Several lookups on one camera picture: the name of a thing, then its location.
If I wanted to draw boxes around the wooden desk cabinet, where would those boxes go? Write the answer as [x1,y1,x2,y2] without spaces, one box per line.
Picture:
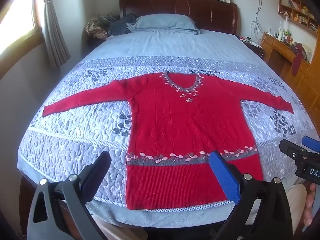
[260,32,320,120]

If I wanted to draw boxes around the window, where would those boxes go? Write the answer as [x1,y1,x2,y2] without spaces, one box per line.
[0,0,42,55]

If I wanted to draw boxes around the beige cloth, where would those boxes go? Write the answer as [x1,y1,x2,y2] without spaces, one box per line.
[285,184,307,233]

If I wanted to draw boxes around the small bottles group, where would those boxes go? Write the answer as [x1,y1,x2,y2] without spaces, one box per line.
[275,20,293,43]

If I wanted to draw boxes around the grey window curtain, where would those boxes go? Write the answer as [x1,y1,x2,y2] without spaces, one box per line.
[37,0,72,68]

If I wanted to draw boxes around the brown patterned cloth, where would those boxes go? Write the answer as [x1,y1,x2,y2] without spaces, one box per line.
[86,15,113,40]

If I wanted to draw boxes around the white cables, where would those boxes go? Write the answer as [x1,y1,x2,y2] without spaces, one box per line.
[250,0,265,40]

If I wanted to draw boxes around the red knitted sweater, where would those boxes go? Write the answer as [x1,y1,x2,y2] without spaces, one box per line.
[42,71,294,210]

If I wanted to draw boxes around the light blue pillow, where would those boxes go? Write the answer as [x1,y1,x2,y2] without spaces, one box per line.
[126,14,200,35]

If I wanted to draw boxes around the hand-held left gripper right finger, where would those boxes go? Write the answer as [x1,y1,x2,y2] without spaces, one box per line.
[209,151,293,240]

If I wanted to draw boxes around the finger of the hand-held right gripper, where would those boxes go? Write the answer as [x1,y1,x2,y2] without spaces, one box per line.
[301,136,320,153]
[279,139,309,158]

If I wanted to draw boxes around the cluttered nightstand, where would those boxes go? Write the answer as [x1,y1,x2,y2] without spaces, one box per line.
[237,36,263,53]

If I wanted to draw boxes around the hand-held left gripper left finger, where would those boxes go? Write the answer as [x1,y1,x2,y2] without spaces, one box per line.
[27,151,112,240]

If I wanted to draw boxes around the person's right hand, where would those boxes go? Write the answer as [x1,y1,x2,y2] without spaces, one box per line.
[303,183,320,227]

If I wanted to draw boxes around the wooden wall shelf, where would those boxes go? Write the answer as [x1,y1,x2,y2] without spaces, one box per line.
[267,0,320,33]

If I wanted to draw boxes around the dark red hanging cloth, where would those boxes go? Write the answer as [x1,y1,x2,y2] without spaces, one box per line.
[291,42,304,77]

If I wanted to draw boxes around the dark wooden headboard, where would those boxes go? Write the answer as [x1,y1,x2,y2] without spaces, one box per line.
[119,0,238,35]

